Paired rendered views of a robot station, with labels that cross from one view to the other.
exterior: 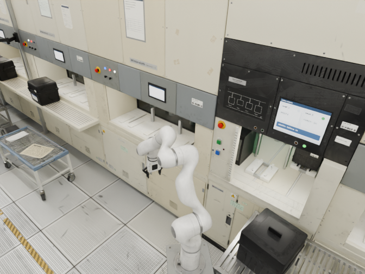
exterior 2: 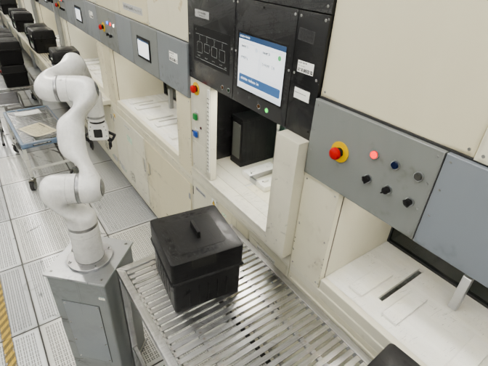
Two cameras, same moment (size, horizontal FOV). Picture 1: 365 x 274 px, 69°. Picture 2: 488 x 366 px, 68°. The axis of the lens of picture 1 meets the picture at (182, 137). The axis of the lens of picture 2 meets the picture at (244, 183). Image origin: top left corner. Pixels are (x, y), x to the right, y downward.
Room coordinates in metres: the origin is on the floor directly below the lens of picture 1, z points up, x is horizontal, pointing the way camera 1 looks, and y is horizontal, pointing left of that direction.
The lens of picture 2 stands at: (0.01, -1.02, 1.93)
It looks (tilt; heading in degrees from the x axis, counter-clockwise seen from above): 32 degrees down; 15
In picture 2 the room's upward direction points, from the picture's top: 4 degrees clockwise
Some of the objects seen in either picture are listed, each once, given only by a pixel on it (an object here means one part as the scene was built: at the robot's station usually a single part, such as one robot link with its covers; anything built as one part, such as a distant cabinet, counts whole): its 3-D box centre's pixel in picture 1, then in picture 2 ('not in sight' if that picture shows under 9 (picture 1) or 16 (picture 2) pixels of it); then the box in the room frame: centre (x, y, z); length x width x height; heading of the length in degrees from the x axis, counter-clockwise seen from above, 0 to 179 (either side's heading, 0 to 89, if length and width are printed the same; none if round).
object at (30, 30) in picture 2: (2, 68); (42, 39); (3.78, 2.72, 0.93); 0.30 x 0.28 x 0.26; 55
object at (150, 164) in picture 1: (153, 163); (98, 128); (1.49, 0.20, 1.12); 0.10 x 0.07 x 0.11; 118
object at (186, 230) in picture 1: (187, 233); (68, 201); (0.94, -0.05, 1.07); 0.19 x 0.12 x 0.24; 118
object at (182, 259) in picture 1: (190, 254); (86, 241); (0.96, -0.08, 0.85); 0.19 x 0.19 x 0.18
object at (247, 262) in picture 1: (268, 250); (195, 262); (1.01, -0.57, 0.85); 0.28 x 0.28 x 0.17; 45
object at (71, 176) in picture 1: (36, 159); (43, 142); (2.56, 1.80, 0.24); 0.97 x 0.52 x 0.48; 55
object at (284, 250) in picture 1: (273, 237); (195, 238); (1.01, -0.57, 0.98); 0.29 x 0.29 x 0.13; 45
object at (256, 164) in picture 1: (262, 169); (267, 175); (1.74, -0.68, 0.89); 0.22 x 0.21 x 0.04; 143
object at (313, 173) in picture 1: (306, 164); not in sight; (1.83, -1.09, 0.89); 0.22 x 0.21 x 0.04; 143
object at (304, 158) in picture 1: (312, 149); not in sight; (1.83, -1.09, 1.06); 0.24 x 0.20 x 0.32; 53
